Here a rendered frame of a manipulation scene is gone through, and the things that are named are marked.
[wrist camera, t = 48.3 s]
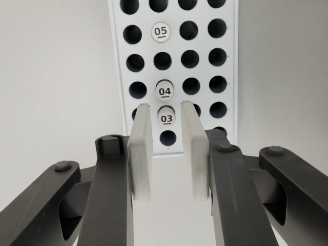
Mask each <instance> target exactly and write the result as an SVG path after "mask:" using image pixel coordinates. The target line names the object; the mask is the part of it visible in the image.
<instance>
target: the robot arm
mask: <svg viewBox="0 0 328 246"><path fill-rule="evenodd" d="M180 104H181V123H182V143H183V148H184V155H185V160H186V165H187V170H188V175H189V180H190V185H191V190H192V195H193V200H196V202H205V201H208V199H210V198H211V216H213V223H214V231H215V240H216V246H279V244H278V242H277V239H276V237H275V234H274V232H273V229H272V227H271V225H272V226H273V227H274V229H275V230H276V231H277V232H278V234H279V235H280V236H281V237H282V239H283V240H284V241H285V242H286V244H287V245H288V246H328V176H327V175H325V174H324V173H322V172H321V171H320V170H318V169H316V168H315V167H314V166H312V165H311V164H309V163H308V162H306V161H305V160H303V159H302V158H301V157H299V156H298V155H296V154H295V153H293V152H292V151H290V150H288V149H286V148H283V147H281V146H268V147H264V148H262V149H260V151H259V157H257V156H247V155H243V154H242V152H241V149H240V148H239V147H238V146H236V145H233V144H230V142H229V140H228V139H227V137H226V136H225V134H224V132H222V131H220V130H218V129H208V130H204V128H203V126H202V123H201V121H200V119H199V116H198V114H197V112H196V110H195V107H194V105H193V103H192V102H191V101H182V102H181V103H180ZM95 146H96V153H97V162H96V165H95V166H92V167H88V168H83V169H80V165H79V163H78V162H76V161H62V162H61V161H60V162H57V163H56V164H53V165H51V166H50V167H48V168H47V169H46V170H45V171H44V172H43V173H42V174H41V175H40V176H38V177H37V178H36V179H35V180H34V181H33V182H32V183H31V184H30V185H29V186H28V187H27V188H26V189H25V190H24V191H23V192H22V193H20V194H19V195H18V196H17V197H16V198H15V199H14V200H13V201H12V202H11V203H10V204H9V205H7V206H6V207H5V208H4V209H3V210H2V211H1V212H0V246H73V244H74V242H75V241H76V239H77V237H78V236H79V237H78V241H77V245H76V246H134V225H133V204H136V206H138V205H148V203H150V195H151V176H152V158H153V137H152V125H151V113H150V105H148V103H140V105H139V106H138V108H137V112H136V115H135V119H134V122H133V126H132V130H131V133H130V136H123V135H119V134H110V135H105V136H101V137H99V138H97V139H96V140H95ZM210 190H211V194H210ZM132 196H133V198H132ZM132 200H133V202H132Z"/></svg>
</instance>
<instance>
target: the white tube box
mask: <svg viewBox="0 0 328 246"><path fill-rule="evenodd" d="M238 4H239V0H108V9H109V16H110V25H111V33H112V41H113V49H114V58H115V66H116V74H117V82H118V91H119V99H120V107H121V115H122V123H123V135H124V136H130V133H131V130H132V126H133V122H134V119H135V115H136V112H137V108H138V106H139V105H140V103H148V105H150V113H151V125H152V137H153V158H167V157H181V156H185V154H184V148H183V143H182V123H181V104H180V103H182V101H191V102H192V103H193V105H194V107H195V110H196V112H197V114H198V116H199V119H200V121H201V123H202V126H203V128H204V130H208V129H218V130H220V131H222V132H224V134H225V136H226V137H227V139H228V140H229V142H230V144H233V145H236V146H237V140H238ZM158 22H164V23H166V24H167V25H168V26H169V28H170V32H171V33H170V36H169V38H168V39H167V40H166V41H164V42H157V41H155V40H154V39H153V37H152V34H151V30H152V27H153V26H154V24H156V23H158ZM164 79H166V80H169V81H171V83H172V86H173V88H174V95H173V97H172V98H171V99H170V100H168V101H162V100H160V99H158V97H157V95H156V87H157V83H158V82H159V81H160V80H164ZM164 105H169V106H171V107H172V108H173V111H174V113H175V117H176V120H175V123H174V124H173V125H172V126H171V127H168V128H167V127H166V128H165V127H162V126H161V125H160V124H159V122H158V113H159V109H160V108H161V107H162V106H164Z"/></svg>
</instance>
